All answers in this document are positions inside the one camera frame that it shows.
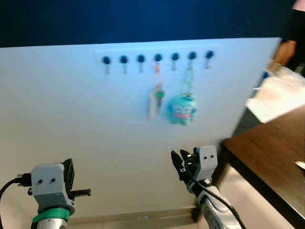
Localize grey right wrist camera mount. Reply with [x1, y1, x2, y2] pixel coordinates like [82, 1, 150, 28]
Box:
[193, 146, 219, 184]

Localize teal plush monster keychain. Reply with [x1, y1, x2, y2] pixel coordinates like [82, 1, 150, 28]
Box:
[167, 60, 197, 126]

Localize black knob metal hook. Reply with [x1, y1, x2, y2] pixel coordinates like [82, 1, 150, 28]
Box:
[171, 52, 180, 72]
[102, 56, 112, 75]
[205, 50, 214, 70]
[119, 55, 129, 74]
[136, 54, 146, 73]
[188, 51, 197, 67]
[153, 53, 163, 67]

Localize dark blue rug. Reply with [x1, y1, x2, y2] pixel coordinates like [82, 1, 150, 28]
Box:
[233, 107, 264, 137]

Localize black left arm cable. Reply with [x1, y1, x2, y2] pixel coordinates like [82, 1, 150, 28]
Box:
[0, 174, 32, 229]

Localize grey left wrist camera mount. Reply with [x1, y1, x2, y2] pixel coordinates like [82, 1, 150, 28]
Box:
[29, 163, 76, 215]

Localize person in pink shirt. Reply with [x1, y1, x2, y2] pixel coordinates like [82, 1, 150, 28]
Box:
[268, 0, 305, 73]

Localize keys on orange loop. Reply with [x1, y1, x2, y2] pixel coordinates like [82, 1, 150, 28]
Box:
[148, 63, 166, 121]

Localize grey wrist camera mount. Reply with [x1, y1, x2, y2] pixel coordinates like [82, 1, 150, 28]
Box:
[193, 146, 219, 184]
[29, 163, 76, 215]

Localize dark brown wooden table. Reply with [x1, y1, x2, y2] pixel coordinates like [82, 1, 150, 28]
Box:
[222, 105, 305, 229]

